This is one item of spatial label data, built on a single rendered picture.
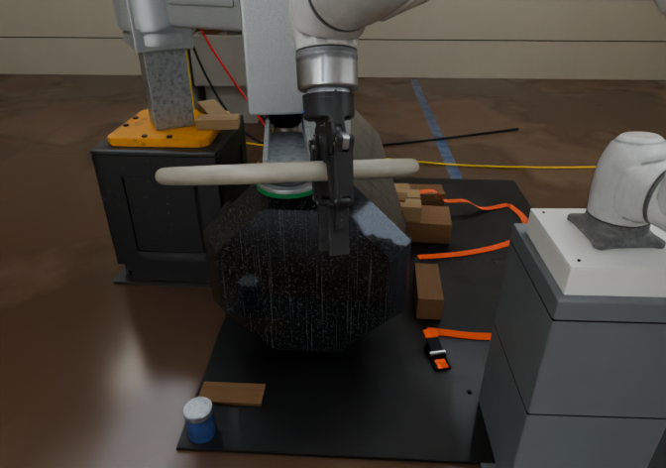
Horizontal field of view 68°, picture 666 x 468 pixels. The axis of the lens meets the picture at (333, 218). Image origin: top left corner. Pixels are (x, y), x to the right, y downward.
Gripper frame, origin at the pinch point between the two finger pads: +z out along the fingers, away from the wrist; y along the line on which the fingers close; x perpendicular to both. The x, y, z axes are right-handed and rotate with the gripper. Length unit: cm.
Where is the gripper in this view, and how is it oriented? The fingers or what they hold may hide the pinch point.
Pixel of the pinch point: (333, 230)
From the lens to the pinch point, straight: 75.0
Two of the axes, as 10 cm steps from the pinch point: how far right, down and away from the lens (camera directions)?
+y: -3.5, -0.8, 9.3
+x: -9.4, 0.7, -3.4
